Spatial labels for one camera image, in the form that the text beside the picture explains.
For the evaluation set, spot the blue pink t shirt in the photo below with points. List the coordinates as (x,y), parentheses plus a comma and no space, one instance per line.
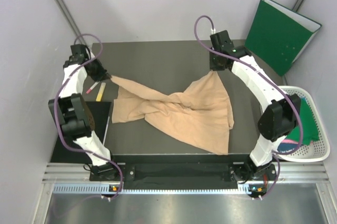
(287,146)

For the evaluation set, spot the green t shirt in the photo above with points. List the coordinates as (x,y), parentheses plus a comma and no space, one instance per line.
(310,131)

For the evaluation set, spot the white perforated laundry basket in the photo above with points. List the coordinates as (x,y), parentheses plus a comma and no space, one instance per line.
(315,146)

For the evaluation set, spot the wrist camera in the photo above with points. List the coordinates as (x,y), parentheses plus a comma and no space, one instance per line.
(221,40)
(79,49)

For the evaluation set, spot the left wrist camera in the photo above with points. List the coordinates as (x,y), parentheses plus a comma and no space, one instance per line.
(79,49)

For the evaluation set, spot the pink white pen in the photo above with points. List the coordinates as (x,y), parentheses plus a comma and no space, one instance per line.
(92,87)

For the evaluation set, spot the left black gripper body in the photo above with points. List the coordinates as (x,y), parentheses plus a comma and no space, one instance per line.
(97,71)

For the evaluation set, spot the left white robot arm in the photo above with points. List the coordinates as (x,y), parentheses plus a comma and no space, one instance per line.
(73,118)

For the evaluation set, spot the green ring binder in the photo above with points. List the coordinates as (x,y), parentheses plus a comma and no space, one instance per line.
(278,35)

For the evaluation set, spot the beige t shirt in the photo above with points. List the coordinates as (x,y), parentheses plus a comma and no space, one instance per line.
(200,116)

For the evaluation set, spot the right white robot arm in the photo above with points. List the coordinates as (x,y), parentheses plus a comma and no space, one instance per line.
(280,112)

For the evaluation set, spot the slotted grey cable duct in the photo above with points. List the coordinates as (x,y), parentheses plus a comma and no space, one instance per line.
(112,188)

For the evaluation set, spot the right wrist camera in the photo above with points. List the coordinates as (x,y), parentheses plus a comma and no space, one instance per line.
(221,40)

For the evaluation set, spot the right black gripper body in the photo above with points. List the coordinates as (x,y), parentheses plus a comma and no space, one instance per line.
(215,64)

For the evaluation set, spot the yellow marker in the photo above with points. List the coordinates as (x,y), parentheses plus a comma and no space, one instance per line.
(100,92)

